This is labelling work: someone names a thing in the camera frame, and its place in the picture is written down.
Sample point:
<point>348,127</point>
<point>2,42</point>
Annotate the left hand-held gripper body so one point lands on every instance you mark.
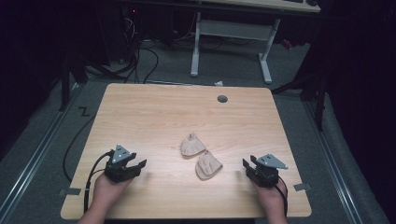
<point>120,171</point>

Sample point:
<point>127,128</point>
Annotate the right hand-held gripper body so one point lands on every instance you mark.
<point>264,175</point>

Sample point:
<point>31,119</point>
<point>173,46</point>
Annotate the person's right hand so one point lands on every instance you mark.
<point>271,196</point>

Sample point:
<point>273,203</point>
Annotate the person's left hand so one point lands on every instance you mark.
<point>109,191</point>

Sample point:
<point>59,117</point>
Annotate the white crumpled paper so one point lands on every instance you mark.
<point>219,83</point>

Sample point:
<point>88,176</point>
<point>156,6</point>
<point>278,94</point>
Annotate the black metal stand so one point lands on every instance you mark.
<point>320,102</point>
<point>64,84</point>

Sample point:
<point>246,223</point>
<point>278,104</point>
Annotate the red object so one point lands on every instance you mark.
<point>287,44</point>

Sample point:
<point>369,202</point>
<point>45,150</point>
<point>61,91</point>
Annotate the light wooden desk top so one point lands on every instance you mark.
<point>264,4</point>

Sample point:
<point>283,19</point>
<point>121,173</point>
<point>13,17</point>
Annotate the black keyboard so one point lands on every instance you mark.
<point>294,1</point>

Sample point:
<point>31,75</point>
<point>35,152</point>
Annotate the black computer mouse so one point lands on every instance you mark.
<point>312,2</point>

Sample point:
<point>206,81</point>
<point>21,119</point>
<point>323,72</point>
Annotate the metal floor rail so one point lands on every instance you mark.
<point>34,155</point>
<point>334,161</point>

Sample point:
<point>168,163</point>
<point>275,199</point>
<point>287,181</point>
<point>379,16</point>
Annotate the white desk frame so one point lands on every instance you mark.
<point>232,30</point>

